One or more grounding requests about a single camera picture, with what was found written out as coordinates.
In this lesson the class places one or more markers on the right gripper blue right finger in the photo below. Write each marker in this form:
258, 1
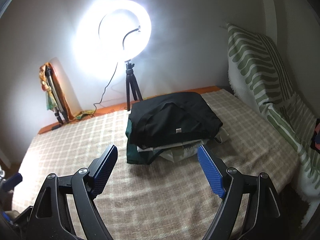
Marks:
215, 171

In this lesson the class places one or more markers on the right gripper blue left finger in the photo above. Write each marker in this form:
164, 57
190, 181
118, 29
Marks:
100, 170

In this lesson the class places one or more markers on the black t-shirt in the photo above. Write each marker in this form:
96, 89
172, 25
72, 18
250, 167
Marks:
172, 118

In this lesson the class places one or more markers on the dark green folded garment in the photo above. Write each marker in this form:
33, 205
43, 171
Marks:
132, 154

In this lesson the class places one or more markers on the white folded garment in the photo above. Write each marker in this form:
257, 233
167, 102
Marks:
186, 148

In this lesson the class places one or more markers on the checkered beige bed blanket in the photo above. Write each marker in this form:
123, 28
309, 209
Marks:
163, 200

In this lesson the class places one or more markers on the orange patterned hanging cloth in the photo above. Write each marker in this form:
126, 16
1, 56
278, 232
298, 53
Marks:
61, 93

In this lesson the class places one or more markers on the black power adapter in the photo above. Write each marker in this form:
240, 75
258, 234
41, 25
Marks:
55, 127

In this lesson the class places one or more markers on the orange patterned bed sheet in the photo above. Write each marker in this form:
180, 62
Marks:
122, 106

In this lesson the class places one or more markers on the colourful floral scarf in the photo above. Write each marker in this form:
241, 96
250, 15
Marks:
50, 101

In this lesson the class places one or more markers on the small black light tripod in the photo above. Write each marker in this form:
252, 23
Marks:
131, 85

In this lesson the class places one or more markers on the green striped white pillow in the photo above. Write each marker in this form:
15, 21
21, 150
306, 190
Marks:
258, 77

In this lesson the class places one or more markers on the silver camera tripod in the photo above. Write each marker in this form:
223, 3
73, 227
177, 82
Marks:
59, 110

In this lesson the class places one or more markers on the white ring light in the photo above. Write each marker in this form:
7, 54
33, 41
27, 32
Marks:
109, 33

